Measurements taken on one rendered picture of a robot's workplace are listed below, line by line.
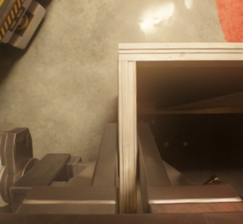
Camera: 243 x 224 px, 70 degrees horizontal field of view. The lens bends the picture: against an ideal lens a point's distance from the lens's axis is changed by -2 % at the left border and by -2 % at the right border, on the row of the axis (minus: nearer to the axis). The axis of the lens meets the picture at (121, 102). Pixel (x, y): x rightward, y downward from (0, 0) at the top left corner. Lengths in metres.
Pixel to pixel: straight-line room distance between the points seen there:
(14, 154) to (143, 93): 0.69
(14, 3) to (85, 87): 0.53
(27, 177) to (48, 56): 0.92
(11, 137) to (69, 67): 0.83
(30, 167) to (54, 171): 0.05
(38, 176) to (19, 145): 0.06
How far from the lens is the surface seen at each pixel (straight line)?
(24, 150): 0.36
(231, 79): 0.32
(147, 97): 0.90
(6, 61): 1.16
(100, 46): 1.10
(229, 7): 1.33
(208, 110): 1.00
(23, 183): 0.31
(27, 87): 1.21
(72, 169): 0.38
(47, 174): 0.33
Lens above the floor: 1.07
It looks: 85 degrees down
